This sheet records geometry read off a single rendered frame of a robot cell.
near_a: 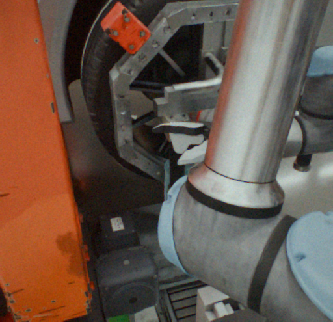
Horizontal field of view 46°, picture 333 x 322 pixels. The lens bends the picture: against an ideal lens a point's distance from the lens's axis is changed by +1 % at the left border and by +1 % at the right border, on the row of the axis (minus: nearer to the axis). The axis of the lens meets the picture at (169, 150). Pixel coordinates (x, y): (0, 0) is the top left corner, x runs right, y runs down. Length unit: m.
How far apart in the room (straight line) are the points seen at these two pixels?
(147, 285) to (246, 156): 0.86
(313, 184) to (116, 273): 1.40
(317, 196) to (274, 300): 1.80
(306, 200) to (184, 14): 1.45
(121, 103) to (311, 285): 0.72
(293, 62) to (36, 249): 0.60
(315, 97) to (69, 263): 0.57
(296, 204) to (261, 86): 1.76
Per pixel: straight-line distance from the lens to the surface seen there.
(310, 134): 0.72
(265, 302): 0.44
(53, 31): 1.14
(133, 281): 1.21
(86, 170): 2.32
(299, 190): 2.23
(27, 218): 0.77
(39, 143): 0.67
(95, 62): 1.04
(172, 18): 0.95
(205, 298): 0.70
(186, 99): 0.82
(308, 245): 0.41
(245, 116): 0.40
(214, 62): 0.94
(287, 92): 0.41
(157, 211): 1.66
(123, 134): 1.04
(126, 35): 0.94
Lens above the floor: 1.34
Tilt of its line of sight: 33 degrees down
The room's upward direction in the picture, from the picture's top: straight up
